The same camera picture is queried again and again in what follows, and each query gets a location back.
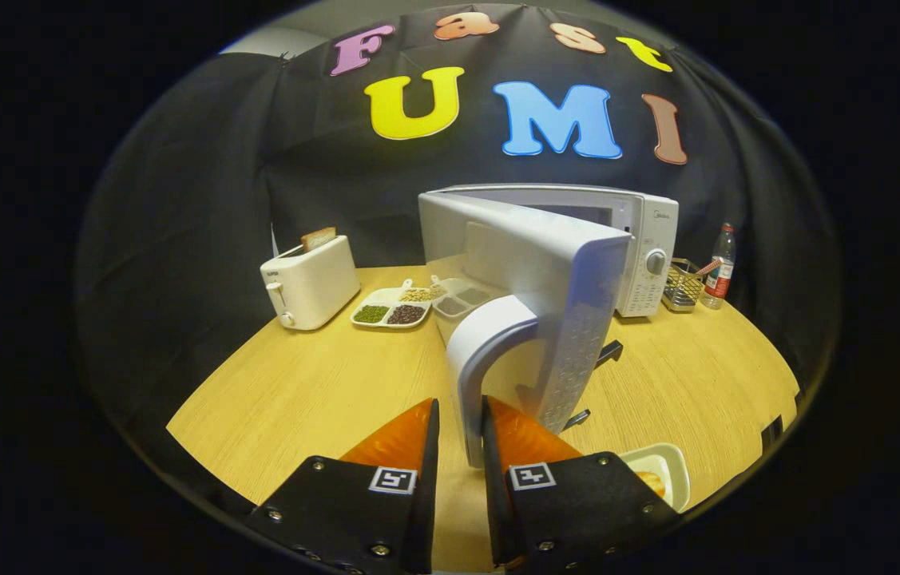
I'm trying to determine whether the cream plastic tray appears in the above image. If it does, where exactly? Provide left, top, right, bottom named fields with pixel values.
left=617, top=442, right=692, bottom=514

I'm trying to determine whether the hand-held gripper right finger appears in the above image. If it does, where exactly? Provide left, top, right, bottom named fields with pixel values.
left=482, top=395, right=682, bottom=572

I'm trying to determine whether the clear plastic water bottle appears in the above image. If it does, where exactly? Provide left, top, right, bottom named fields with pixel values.
left=700, top=223, right=737, bottom=310

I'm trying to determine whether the white divided bean dish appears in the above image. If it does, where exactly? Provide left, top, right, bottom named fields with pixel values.
left=350, top=279, right=450, bottom=330

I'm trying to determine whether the white toaster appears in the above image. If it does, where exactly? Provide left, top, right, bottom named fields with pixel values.
left=260, top=234, right=362, bottom=331

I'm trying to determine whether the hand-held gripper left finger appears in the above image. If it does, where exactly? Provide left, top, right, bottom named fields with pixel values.
left=246, top=398, right=441, bottom=575

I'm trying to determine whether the white microwave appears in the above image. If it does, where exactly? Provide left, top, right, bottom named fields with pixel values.
left=418, top=184, right=680, bottom=470

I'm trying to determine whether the metal wire basket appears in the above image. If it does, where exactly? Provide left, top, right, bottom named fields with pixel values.
left=662, top=257, right=708, bottom=313

